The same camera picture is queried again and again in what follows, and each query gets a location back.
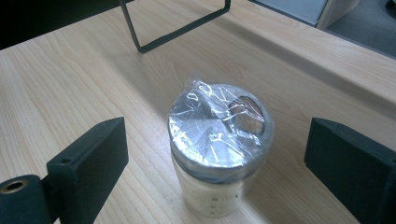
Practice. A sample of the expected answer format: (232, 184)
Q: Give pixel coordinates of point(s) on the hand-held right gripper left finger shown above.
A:
(90, 168)

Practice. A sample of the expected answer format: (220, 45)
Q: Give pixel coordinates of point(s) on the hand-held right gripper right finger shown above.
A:
(351, 168)

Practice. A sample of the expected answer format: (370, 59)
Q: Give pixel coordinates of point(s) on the small jar with silver lid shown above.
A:
(218, 140)

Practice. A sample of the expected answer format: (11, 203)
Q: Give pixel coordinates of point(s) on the black metal shelf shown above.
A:
(174, 34)

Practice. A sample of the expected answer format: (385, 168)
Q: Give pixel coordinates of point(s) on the wooden cabinet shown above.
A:
(337, 12)

